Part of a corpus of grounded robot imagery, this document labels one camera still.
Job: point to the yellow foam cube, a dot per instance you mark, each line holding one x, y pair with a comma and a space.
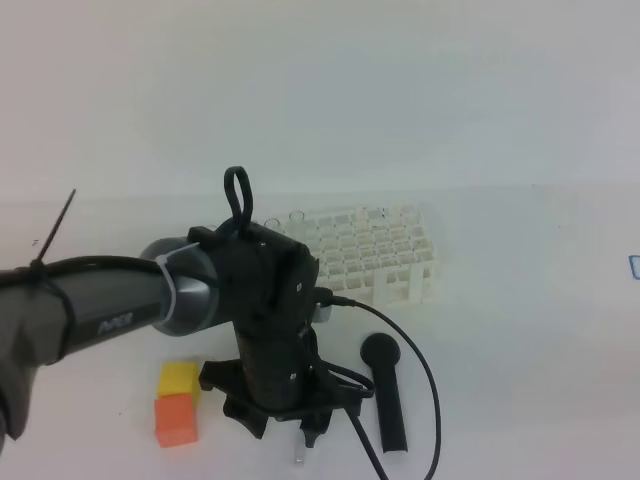
177, 378

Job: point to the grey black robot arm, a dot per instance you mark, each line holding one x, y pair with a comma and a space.
89, 300

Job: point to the black plastic scoop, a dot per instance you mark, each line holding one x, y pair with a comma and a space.
381, 353

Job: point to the orange foam cube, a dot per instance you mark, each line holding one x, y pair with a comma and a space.
175, 420

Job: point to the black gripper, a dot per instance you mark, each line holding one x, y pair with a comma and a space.
267, 290

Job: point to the white test tube rack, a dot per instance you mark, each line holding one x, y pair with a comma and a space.
381, 256

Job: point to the black cable tie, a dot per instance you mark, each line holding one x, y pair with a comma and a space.
55, 230

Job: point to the clear glass test tube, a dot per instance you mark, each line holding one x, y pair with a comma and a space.
300, 450

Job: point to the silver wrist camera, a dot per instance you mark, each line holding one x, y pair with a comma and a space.
322, 311

